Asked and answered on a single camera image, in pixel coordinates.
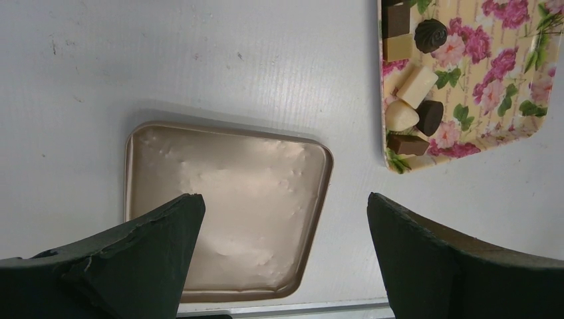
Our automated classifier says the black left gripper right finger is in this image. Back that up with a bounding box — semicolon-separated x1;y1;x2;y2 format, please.
367;193;563;318

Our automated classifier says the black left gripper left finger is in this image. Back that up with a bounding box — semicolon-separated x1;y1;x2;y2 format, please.
1;194;206;318

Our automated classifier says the brown rectangular chocolate bar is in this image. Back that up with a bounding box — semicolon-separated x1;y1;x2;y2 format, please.
386;134;430;156

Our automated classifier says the white heart chocolate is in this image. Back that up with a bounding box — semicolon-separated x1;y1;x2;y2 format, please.
385;100;420;132

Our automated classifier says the dark oval chocolate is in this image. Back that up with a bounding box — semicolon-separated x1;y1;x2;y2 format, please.
416;100;444;137

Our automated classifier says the white rectangular chocolate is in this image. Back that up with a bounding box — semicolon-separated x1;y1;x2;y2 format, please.
396;66;438;109

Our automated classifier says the tan square chocolate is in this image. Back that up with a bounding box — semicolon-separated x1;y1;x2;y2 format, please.
382;33;414;62

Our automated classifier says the dark swirl chocolate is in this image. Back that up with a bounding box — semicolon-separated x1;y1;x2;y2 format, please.
414;19;448;54

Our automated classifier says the brown square chocolate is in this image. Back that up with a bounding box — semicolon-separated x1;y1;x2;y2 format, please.
382;1;411;39

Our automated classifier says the gold box lid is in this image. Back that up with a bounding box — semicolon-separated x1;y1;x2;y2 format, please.
124;122;334;303

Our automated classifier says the floral rectangular tray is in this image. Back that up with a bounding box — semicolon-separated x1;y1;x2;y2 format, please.
376;1;563;174

